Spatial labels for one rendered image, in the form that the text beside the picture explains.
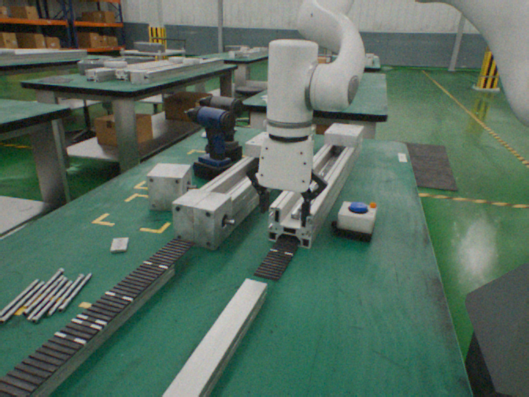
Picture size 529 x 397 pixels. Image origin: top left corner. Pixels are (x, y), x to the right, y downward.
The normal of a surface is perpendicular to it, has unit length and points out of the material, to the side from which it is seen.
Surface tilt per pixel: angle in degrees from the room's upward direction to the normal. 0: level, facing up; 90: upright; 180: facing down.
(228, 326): 0
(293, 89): 92
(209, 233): 90
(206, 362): 0
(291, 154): 88
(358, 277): 0
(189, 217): 90
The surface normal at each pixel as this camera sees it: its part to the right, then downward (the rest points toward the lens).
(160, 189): -0.05, 0.39
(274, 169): -0.35, 0.36
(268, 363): 0.04, -0.92
